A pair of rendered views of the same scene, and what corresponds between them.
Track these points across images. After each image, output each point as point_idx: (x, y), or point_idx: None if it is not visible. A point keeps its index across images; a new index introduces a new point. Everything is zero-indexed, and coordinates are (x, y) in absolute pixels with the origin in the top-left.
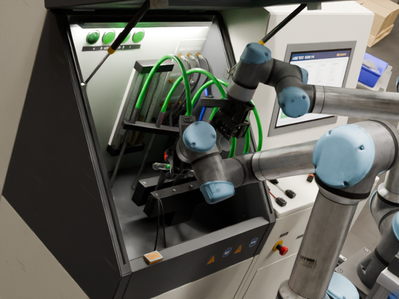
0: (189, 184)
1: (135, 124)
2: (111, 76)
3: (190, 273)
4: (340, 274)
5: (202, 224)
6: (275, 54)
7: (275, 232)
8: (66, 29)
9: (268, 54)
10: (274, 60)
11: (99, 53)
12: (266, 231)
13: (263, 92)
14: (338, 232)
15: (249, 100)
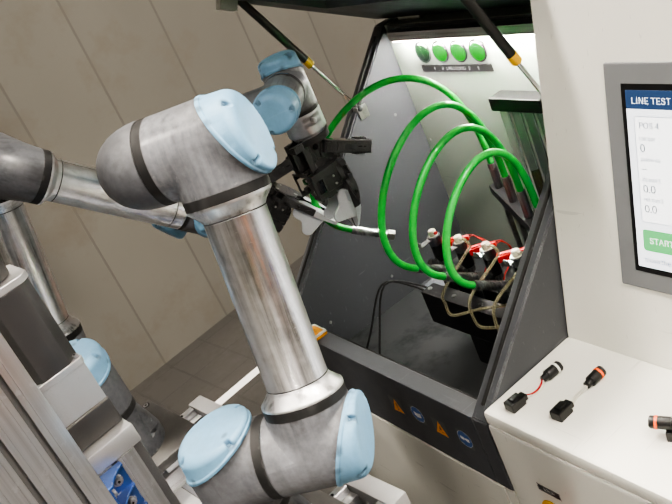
0: (485, 302)
1: (497, 190)
2: (481, 112)
3: (378, 404)
4: (85, 358)
5: None
6: (575, 87)
7: (512, 461)
8: (371, 42)
9: (260, 66)
10: (270, 77)
11: (445, 75)
12: (480, 436)
13: (572, 169)
14: None
15: (291, 139)
